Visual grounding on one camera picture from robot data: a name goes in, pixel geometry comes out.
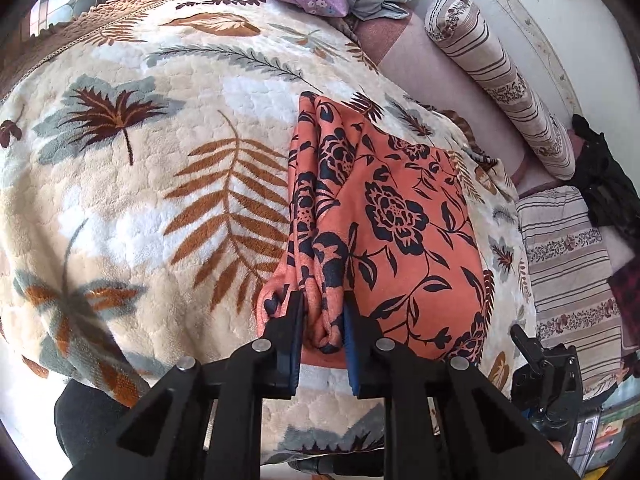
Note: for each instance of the striped floral bolster pillow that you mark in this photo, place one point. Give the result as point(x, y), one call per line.
point(500, 75)

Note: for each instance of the black clothing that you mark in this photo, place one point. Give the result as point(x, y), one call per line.
point(610, 180)

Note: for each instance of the orange floral garment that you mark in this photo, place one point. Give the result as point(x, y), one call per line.
point(400, 220)

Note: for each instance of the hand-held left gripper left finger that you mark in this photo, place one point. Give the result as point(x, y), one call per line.
point(295, 340)

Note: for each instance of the red plaid cloth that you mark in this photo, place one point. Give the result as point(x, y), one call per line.
point(627, 300)

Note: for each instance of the pink bed sheet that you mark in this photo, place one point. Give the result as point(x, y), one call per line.
point(425, 65)

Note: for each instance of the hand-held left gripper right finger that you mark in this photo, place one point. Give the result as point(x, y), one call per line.
point(352, 350)

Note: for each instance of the printed magazine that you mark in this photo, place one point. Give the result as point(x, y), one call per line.
point(607, 430)

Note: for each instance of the leaf print fleece blanket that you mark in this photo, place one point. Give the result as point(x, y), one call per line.
point(150, 185)

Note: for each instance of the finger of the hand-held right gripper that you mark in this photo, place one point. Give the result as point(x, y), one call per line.
point(525, 342)

